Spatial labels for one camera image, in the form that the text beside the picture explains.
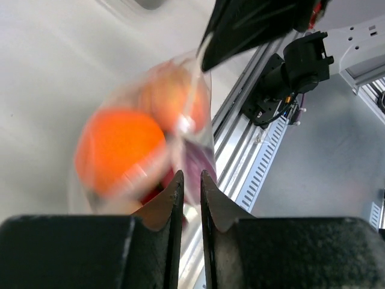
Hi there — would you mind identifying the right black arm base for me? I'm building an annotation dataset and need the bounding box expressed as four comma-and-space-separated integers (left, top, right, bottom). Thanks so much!
241, 54, 294, 129

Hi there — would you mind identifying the purple red onion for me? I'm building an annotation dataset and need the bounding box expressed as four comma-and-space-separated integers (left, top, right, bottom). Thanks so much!
182, 140, 217, 206

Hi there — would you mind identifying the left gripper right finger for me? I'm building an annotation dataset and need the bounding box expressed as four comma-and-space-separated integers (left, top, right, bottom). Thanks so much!
200, 172, 384, 288

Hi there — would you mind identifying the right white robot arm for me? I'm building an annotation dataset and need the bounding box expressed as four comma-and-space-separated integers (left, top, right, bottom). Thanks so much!
202, 1, 384, 99

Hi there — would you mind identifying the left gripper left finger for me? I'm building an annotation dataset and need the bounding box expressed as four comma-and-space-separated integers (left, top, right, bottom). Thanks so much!
1, 172, 184, 288

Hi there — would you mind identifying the peach fruit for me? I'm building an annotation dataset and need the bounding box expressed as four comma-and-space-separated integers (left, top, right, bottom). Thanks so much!
138, 63, 210, 132

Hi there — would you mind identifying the orange fruit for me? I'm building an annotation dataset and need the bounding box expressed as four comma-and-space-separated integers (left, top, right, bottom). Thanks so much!
74, 107, 165, 197

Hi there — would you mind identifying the aluminium mounting rail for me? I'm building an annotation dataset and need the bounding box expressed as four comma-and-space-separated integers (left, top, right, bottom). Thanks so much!
178, 34, 298, 288

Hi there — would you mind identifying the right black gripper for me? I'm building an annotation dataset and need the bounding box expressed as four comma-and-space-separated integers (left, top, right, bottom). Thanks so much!
201, 0, 331, 72

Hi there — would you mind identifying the grey slotted cable duct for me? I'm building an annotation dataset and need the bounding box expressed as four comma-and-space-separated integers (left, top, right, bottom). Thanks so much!
235, 116, 288, 213

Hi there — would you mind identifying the clear zip top bag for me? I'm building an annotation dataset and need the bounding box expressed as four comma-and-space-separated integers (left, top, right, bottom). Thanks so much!
68, 36, 216, 214

